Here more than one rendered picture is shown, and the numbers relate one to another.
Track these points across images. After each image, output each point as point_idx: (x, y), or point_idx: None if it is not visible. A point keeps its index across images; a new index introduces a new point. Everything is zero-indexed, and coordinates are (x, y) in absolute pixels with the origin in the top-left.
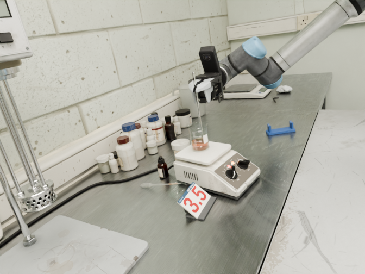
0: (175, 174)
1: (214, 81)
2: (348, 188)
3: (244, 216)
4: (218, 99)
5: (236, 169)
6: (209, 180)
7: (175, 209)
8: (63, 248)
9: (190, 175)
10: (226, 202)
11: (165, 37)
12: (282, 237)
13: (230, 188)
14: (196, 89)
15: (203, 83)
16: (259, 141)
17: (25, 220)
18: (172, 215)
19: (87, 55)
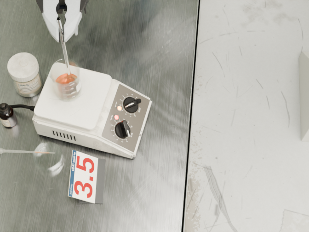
0: (36, 130)
1: (85, 5)
2: (252, 117)
3: (147, 186)
4: (84, 10)
5: (125, 117)
6: (95, 143)
7: (59, 191)
8: None
9: (63, 135)
10: (120, 165)
11: None
12: (193, 211)
13: (125, 152)
14: (65, 39)
15: (71, 20)
16: (129, 7)
17: None
18: (60, 202)
19: None
